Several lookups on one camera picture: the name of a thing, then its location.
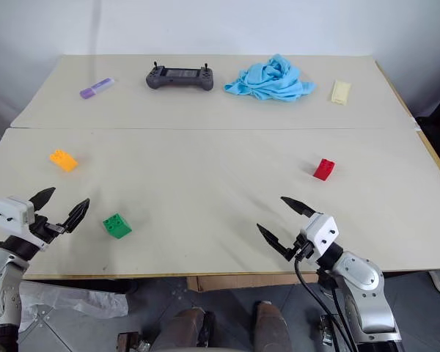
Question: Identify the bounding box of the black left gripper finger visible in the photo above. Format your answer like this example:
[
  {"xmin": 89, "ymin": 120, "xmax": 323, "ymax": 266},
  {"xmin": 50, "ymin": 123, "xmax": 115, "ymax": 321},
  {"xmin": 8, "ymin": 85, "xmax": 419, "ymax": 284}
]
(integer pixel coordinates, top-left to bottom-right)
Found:
[
  {"xmin": 28, "ymin": 186, "xmax": 56, "ymax": 211},
  {"xmin": 58, "ymin": 198, "xmax": 91, "ymax": 234}
]

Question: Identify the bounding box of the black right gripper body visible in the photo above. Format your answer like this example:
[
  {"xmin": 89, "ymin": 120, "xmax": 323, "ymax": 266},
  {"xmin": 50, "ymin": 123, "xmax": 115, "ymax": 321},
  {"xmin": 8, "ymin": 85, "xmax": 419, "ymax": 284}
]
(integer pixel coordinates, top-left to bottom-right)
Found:
[{"xmin": 292, "ymin": 234, "xmax": 317, "ymax": 262}]

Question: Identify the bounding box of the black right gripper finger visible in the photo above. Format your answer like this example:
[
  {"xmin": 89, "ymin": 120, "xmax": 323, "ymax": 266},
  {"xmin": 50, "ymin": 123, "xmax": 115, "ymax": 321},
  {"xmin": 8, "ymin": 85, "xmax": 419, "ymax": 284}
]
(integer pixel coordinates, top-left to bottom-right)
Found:
[
  {"xmin": 280, "ymin": 196, "xmax": 318, "ymax": 219},
  {"xmin": 256, "ymin": 223, "xmax": 298, "ymax": 263}
]

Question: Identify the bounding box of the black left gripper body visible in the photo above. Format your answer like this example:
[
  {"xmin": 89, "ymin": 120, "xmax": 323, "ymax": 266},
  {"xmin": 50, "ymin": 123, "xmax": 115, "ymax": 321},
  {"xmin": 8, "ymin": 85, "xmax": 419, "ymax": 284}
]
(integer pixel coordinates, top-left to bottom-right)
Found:
[{"xmin": 29, "ymin": 215, "xmax": 69, "ymax": 244}]

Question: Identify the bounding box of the orange toy brick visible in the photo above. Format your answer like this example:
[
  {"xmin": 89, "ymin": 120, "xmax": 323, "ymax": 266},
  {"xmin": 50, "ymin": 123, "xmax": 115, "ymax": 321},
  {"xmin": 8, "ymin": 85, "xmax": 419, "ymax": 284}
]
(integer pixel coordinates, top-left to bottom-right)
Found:
[{"xmin": 48, "ymin": 148, "xmax": 79, "ymax": 173}]

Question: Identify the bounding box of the green toy brick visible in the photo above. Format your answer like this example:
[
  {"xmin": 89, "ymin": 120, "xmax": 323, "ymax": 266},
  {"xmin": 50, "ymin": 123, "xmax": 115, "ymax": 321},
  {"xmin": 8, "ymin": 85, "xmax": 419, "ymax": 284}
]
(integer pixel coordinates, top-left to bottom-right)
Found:
[{"xmin": 102, "ymin": 212, "xmax": 133, "ymax": 241}]

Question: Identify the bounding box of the red toy brick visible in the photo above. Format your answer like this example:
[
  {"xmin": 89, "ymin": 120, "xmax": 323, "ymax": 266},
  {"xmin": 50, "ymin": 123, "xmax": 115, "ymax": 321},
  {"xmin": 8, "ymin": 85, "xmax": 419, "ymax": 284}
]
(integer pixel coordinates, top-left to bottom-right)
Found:
[{"xmin": 312, "ymin": 158, "xmax": 337, "ymax": 182}]

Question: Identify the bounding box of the brown cardboard piece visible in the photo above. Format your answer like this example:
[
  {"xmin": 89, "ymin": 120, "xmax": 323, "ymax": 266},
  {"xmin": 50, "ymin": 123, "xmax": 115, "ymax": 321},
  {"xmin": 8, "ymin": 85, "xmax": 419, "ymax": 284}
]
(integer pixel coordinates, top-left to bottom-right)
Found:
[{"xmin": 186, "ymin": 273, "xmax": 320, "ymax": 293}]

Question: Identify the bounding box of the dark rounded shape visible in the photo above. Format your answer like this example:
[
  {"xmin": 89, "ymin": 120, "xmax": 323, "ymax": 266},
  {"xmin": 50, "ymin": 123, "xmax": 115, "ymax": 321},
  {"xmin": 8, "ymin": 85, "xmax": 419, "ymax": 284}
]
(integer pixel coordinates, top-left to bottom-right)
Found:
[
  {"xmin": 254, "ymin": 300, "xmax": 293, "ymax": 352},
  {"xmin": 149, "ymin": 307, "xmax": 216, "ymax": 352}
]

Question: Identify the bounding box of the clear plastic bag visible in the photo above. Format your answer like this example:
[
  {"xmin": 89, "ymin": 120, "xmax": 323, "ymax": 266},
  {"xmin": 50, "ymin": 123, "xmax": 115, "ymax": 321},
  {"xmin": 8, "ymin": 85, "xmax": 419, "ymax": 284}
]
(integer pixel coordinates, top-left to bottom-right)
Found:
[{"xmin": 18, "ymin": 280, "xmax": 130, "ymax": 335}]

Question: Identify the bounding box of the purple highlighter pen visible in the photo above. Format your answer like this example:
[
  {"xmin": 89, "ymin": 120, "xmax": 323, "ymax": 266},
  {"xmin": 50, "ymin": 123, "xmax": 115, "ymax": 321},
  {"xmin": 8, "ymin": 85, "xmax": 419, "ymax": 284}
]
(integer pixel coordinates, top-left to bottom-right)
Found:
[{"xmin": 79, "ymin": 77, "xmax": 117, "ymax": 100}]

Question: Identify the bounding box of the light blue crumpled cloth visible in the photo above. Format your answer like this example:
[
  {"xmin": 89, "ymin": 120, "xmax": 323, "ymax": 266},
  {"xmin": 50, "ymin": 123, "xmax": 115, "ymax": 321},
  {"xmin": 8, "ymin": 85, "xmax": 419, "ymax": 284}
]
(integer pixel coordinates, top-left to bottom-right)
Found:
[{"xmin": 223, "ymin": 53, "xmax": 318, "ymax": 104}]

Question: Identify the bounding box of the grey handheld remote controller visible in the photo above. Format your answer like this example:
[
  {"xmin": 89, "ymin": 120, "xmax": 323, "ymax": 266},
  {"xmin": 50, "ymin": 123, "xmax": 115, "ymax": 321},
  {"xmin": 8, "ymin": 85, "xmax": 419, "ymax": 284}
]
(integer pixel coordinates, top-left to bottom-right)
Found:
[{"xmin": 144, "ymin": 62, "xmax": 215, "ymax": 92}]

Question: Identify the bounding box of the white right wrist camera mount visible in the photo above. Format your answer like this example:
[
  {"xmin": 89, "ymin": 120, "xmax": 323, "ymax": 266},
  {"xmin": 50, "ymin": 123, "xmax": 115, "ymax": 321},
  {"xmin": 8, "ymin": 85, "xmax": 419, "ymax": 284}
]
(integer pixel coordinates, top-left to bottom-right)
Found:
[{"xmin": 299, "ymin": 212, "xmax": 341, "ymax": 260}]

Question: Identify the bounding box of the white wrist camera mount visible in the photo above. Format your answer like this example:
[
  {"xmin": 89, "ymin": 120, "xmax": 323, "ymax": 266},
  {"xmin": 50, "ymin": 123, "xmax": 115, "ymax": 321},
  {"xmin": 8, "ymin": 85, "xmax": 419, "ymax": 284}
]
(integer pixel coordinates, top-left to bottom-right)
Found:
[
  {"xmin": 0, "ymin": 196, "xmax": 49, "ymax": 252},
  {"xmin": 299, "ymin": 212, "xmax": 341, "ymax": 260}
]

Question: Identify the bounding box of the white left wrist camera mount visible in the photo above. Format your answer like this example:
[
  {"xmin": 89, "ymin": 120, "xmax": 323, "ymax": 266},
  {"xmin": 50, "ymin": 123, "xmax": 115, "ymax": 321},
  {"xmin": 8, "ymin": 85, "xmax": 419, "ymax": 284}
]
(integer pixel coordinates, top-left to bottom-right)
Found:
[{"xmin": 0, "ymin": 196, "xmax": 49, "ymax": 252}]

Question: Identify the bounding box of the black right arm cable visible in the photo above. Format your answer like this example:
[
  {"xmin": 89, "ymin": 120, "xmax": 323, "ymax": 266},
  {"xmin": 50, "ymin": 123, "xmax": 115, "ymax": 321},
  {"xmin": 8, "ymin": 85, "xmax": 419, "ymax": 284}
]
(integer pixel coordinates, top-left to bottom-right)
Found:
[{"xmin": 293, "ymin": 252, "xmax": 357, "ymax": 352}]

